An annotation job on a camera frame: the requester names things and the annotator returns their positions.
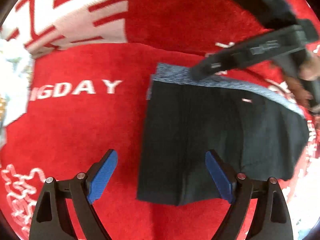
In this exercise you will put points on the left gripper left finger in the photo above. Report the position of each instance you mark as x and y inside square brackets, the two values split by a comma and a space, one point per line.
[51, 219]

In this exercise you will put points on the black pants grey waistband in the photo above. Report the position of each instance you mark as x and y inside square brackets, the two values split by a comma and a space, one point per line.
[255, 130]

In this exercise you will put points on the person's right hand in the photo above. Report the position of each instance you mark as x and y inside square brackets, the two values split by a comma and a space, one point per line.
[308, 71]

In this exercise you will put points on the red blanket white lettering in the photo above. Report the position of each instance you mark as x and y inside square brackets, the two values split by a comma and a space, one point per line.
[88, 98]

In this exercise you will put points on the white floral patterned cloth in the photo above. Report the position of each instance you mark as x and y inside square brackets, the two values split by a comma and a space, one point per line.
[17, 69]

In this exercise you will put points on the red white patterned pillow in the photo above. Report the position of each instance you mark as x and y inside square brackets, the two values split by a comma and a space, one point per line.
[46, 25]

